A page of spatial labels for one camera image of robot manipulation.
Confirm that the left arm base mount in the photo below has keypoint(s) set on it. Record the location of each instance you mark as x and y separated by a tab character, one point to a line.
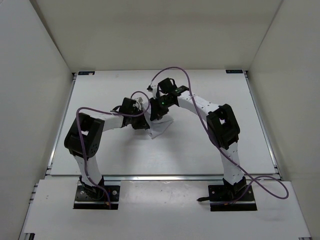
93	198

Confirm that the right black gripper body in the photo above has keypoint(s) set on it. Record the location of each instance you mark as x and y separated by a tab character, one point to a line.
164	105

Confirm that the left corner label sticker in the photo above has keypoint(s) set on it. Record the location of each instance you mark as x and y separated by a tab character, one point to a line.
86	73

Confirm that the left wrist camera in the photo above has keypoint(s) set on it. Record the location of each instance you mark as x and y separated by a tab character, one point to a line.
139	103

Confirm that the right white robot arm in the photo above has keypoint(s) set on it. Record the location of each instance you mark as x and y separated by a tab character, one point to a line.
220	122

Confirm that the white skirt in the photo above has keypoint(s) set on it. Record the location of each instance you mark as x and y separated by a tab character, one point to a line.
157	127

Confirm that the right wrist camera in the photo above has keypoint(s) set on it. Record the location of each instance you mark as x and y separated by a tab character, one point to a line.
165	86

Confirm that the aluminium table frame rail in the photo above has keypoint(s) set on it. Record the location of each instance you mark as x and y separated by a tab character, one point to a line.
184	150

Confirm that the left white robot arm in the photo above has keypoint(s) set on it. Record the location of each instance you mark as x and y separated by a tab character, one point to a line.
84	136

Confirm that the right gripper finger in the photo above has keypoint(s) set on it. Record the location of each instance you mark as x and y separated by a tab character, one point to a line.
155	109
161	113

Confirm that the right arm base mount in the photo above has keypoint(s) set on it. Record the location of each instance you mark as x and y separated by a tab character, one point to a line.
228	197

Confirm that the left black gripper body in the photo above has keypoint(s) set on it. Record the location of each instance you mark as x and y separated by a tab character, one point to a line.
133	117

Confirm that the right corner label sticker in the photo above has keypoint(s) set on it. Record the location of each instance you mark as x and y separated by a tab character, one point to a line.
233	71

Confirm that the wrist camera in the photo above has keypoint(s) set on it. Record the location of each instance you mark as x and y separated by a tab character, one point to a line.
165	86
139	103

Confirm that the corner label sticker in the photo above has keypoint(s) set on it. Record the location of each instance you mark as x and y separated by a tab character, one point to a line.
233	71
86	73

